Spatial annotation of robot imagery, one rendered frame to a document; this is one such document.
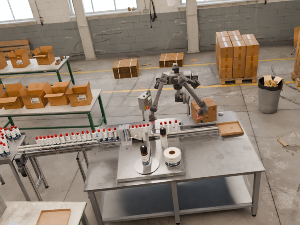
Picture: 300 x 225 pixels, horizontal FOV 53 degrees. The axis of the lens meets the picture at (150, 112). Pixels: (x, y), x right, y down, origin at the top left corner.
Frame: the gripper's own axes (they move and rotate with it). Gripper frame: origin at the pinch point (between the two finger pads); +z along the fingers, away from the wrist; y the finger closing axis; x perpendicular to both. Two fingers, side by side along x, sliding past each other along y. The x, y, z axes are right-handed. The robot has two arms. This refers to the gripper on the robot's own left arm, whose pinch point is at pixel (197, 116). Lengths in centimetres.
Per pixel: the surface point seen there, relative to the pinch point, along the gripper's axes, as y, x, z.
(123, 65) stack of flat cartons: -393, -81, 186
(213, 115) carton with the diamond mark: -33.7, 32.7, 2.7
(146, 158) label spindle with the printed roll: 62, -39, 50
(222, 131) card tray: -10.4, 47.7, 5.2
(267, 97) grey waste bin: -174, 154, -20
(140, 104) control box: -4, -69, 29
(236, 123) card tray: -28, 64, -8
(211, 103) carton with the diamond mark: -40.6, 20.8, -9.1
